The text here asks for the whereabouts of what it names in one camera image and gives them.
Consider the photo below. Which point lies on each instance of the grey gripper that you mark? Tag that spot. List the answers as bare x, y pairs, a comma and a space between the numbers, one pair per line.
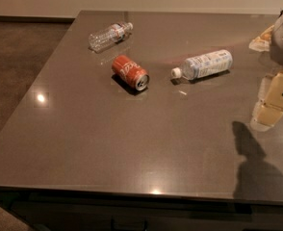
269, 110

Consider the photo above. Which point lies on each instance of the red coke can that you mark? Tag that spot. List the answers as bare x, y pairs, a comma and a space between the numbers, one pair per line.
130, 72

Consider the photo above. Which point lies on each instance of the labelled white-cap plastic bottle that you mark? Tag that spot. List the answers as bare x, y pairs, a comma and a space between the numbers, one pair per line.
203, 66

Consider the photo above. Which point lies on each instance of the clear empty water bottle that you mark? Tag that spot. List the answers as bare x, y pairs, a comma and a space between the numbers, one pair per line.
106, 38

